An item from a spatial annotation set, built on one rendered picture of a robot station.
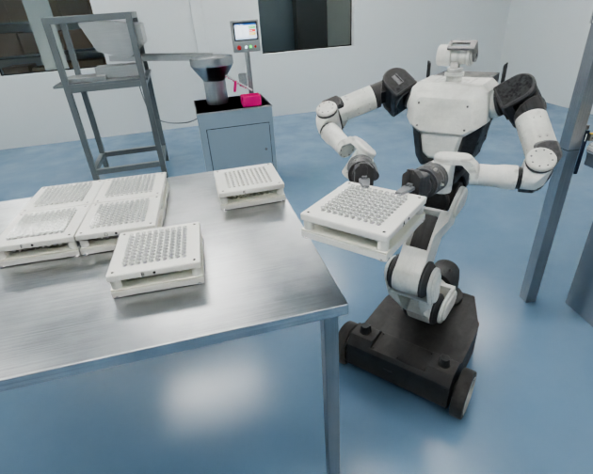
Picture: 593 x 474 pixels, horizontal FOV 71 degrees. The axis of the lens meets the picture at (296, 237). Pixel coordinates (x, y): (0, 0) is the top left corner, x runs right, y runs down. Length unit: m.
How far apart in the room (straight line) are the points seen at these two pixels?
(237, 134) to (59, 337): 2.72
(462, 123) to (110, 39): 3.40
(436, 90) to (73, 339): 1.31
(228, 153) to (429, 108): 2.38
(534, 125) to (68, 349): 1.40
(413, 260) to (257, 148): 2.34
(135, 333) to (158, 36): 5.39
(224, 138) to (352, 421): 2.51
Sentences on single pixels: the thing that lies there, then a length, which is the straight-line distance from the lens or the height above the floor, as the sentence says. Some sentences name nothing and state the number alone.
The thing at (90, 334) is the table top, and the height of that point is 0.85.
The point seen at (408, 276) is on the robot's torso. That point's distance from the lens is 1.58.
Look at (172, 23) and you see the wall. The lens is 6.20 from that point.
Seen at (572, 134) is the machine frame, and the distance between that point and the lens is 2.20.
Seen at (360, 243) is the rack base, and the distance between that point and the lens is 1.02.
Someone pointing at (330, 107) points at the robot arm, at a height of 1.16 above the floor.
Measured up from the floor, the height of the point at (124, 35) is 1.32.
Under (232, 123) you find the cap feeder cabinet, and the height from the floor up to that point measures 0.65.
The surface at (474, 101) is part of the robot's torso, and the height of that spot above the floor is 1.19.
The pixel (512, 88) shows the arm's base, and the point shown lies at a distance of 1.53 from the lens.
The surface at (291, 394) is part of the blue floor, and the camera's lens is 1.95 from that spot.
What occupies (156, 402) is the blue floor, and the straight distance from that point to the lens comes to 2.07.
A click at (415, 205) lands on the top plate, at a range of 1.11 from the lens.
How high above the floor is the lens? 1.51
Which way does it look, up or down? 30 degrees down
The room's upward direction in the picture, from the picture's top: 4 degrees counter-clockwise
